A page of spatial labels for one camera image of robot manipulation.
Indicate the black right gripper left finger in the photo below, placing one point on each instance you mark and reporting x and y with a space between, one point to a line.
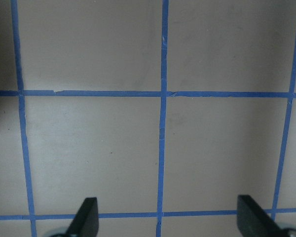
86 220

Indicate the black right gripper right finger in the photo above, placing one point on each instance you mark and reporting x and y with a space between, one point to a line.
253 221

